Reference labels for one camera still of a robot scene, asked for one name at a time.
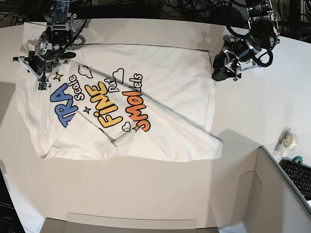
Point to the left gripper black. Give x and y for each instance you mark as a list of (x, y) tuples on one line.
[(228, 63)]

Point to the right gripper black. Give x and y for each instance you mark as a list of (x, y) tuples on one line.
[(39, 67)]

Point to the white t-shirt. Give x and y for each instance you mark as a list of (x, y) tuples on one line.
[(112, 100)]

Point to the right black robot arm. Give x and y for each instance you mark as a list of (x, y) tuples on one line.
[(54, 44)]

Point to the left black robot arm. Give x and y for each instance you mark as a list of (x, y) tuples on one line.
[(263, 32)]

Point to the white tape dispenser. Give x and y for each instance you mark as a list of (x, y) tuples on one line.
[(287, 141)]

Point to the green tape roll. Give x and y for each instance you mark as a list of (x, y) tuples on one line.
[(298, 159)]

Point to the beige cardboard side panel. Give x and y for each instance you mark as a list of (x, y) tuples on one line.
[(267, 201)]

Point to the black computer keyboard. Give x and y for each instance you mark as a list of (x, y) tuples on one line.
[(300, 176)]

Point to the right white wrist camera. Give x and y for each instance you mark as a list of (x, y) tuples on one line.
[(43, 86)]

